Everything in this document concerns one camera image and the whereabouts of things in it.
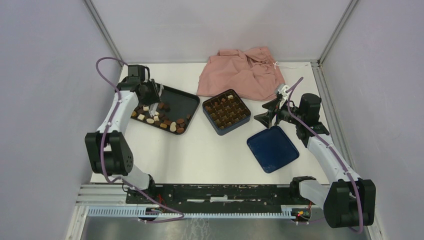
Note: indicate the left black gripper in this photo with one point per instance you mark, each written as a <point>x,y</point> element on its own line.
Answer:
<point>154,99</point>

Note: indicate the blue chocolate box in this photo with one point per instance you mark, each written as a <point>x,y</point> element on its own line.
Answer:
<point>226,112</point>

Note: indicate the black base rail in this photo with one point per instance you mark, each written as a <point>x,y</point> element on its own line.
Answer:
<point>218,198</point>

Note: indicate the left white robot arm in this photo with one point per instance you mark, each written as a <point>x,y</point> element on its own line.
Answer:
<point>108,151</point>

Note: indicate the blue box lid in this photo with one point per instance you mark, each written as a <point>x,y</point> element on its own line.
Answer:
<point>272,149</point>

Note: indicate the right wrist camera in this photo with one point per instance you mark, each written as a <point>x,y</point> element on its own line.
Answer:
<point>282,91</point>

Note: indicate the black chocolate tray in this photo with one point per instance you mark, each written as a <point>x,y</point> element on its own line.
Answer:
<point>173,114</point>

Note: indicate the silver metal tongs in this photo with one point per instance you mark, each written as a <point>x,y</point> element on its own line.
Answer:
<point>153,107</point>

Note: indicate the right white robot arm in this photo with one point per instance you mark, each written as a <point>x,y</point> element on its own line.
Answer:
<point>350,200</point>

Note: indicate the pink cloth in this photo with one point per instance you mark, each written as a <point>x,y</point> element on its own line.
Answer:
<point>252,74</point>

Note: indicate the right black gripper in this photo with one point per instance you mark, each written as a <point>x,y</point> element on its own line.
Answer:
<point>266,118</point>

